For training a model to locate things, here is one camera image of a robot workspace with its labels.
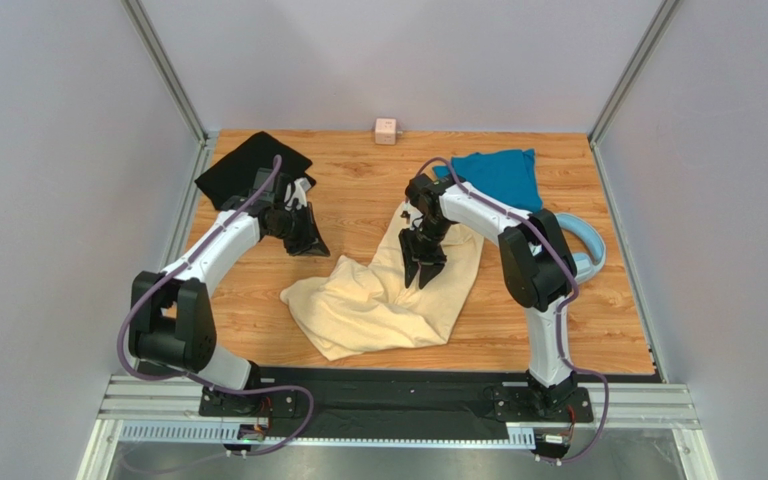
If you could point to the black t shirt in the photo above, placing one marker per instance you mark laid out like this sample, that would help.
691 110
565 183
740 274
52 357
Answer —
235 173

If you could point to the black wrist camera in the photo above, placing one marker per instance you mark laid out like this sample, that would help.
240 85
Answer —
272 191
423 193

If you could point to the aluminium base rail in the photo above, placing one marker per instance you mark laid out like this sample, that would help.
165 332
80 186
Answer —
646 429

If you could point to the left aluminium corner post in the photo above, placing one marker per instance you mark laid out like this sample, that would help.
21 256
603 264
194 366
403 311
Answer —
151 40

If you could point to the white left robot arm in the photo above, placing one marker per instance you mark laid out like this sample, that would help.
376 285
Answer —
170 329

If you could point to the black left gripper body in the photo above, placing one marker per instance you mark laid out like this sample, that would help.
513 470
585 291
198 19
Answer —
290 227

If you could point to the right aluminium corner post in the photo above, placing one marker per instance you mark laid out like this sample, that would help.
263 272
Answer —
641 54

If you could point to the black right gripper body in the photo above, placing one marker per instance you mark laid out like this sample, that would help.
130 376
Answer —
420 239

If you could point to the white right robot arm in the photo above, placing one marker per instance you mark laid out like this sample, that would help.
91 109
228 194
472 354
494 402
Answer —
538 267

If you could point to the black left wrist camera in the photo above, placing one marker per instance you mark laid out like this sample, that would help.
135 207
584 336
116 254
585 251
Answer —
272 191

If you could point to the beige t shirt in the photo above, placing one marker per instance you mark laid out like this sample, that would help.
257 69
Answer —
367 308

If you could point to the blue t shirt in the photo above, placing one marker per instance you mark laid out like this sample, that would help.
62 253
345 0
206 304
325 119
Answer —
507 176

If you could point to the aluminium corner post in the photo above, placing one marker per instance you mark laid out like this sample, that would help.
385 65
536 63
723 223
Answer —
151 40
641 54

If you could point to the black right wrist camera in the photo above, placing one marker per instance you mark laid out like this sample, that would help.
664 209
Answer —
423 193

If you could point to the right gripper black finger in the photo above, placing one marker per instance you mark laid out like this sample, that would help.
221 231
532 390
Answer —
410 254
429 270

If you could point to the black base mat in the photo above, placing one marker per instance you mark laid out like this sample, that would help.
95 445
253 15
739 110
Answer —
400 405

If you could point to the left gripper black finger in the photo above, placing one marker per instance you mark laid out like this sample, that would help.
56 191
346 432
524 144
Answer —
315 248
311 228

